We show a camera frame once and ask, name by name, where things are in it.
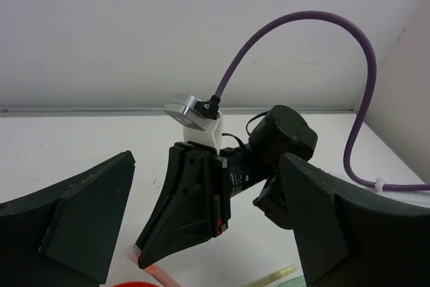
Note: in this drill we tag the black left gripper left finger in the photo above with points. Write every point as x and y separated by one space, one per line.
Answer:
67 233

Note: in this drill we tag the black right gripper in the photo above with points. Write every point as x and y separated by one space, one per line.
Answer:
186 214

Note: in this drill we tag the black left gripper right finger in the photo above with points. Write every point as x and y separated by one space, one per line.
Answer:
348 235

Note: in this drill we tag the pink glue stick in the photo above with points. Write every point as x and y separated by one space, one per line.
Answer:
133 253

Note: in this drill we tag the orange round desk organizer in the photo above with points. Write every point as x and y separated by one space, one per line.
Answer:
134 284

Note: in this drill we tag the yellow pen with clear cap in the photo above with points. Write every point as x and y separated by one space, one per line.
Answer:
261 282

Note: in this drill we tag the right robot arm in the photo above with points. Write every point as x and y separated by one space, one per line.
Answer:
281 130

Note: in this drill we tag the green correction tape case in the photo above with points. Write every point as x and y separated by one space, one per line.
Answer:
286 281

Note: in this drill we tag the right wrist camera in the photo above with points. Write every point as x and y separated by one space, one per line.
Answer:
202 122

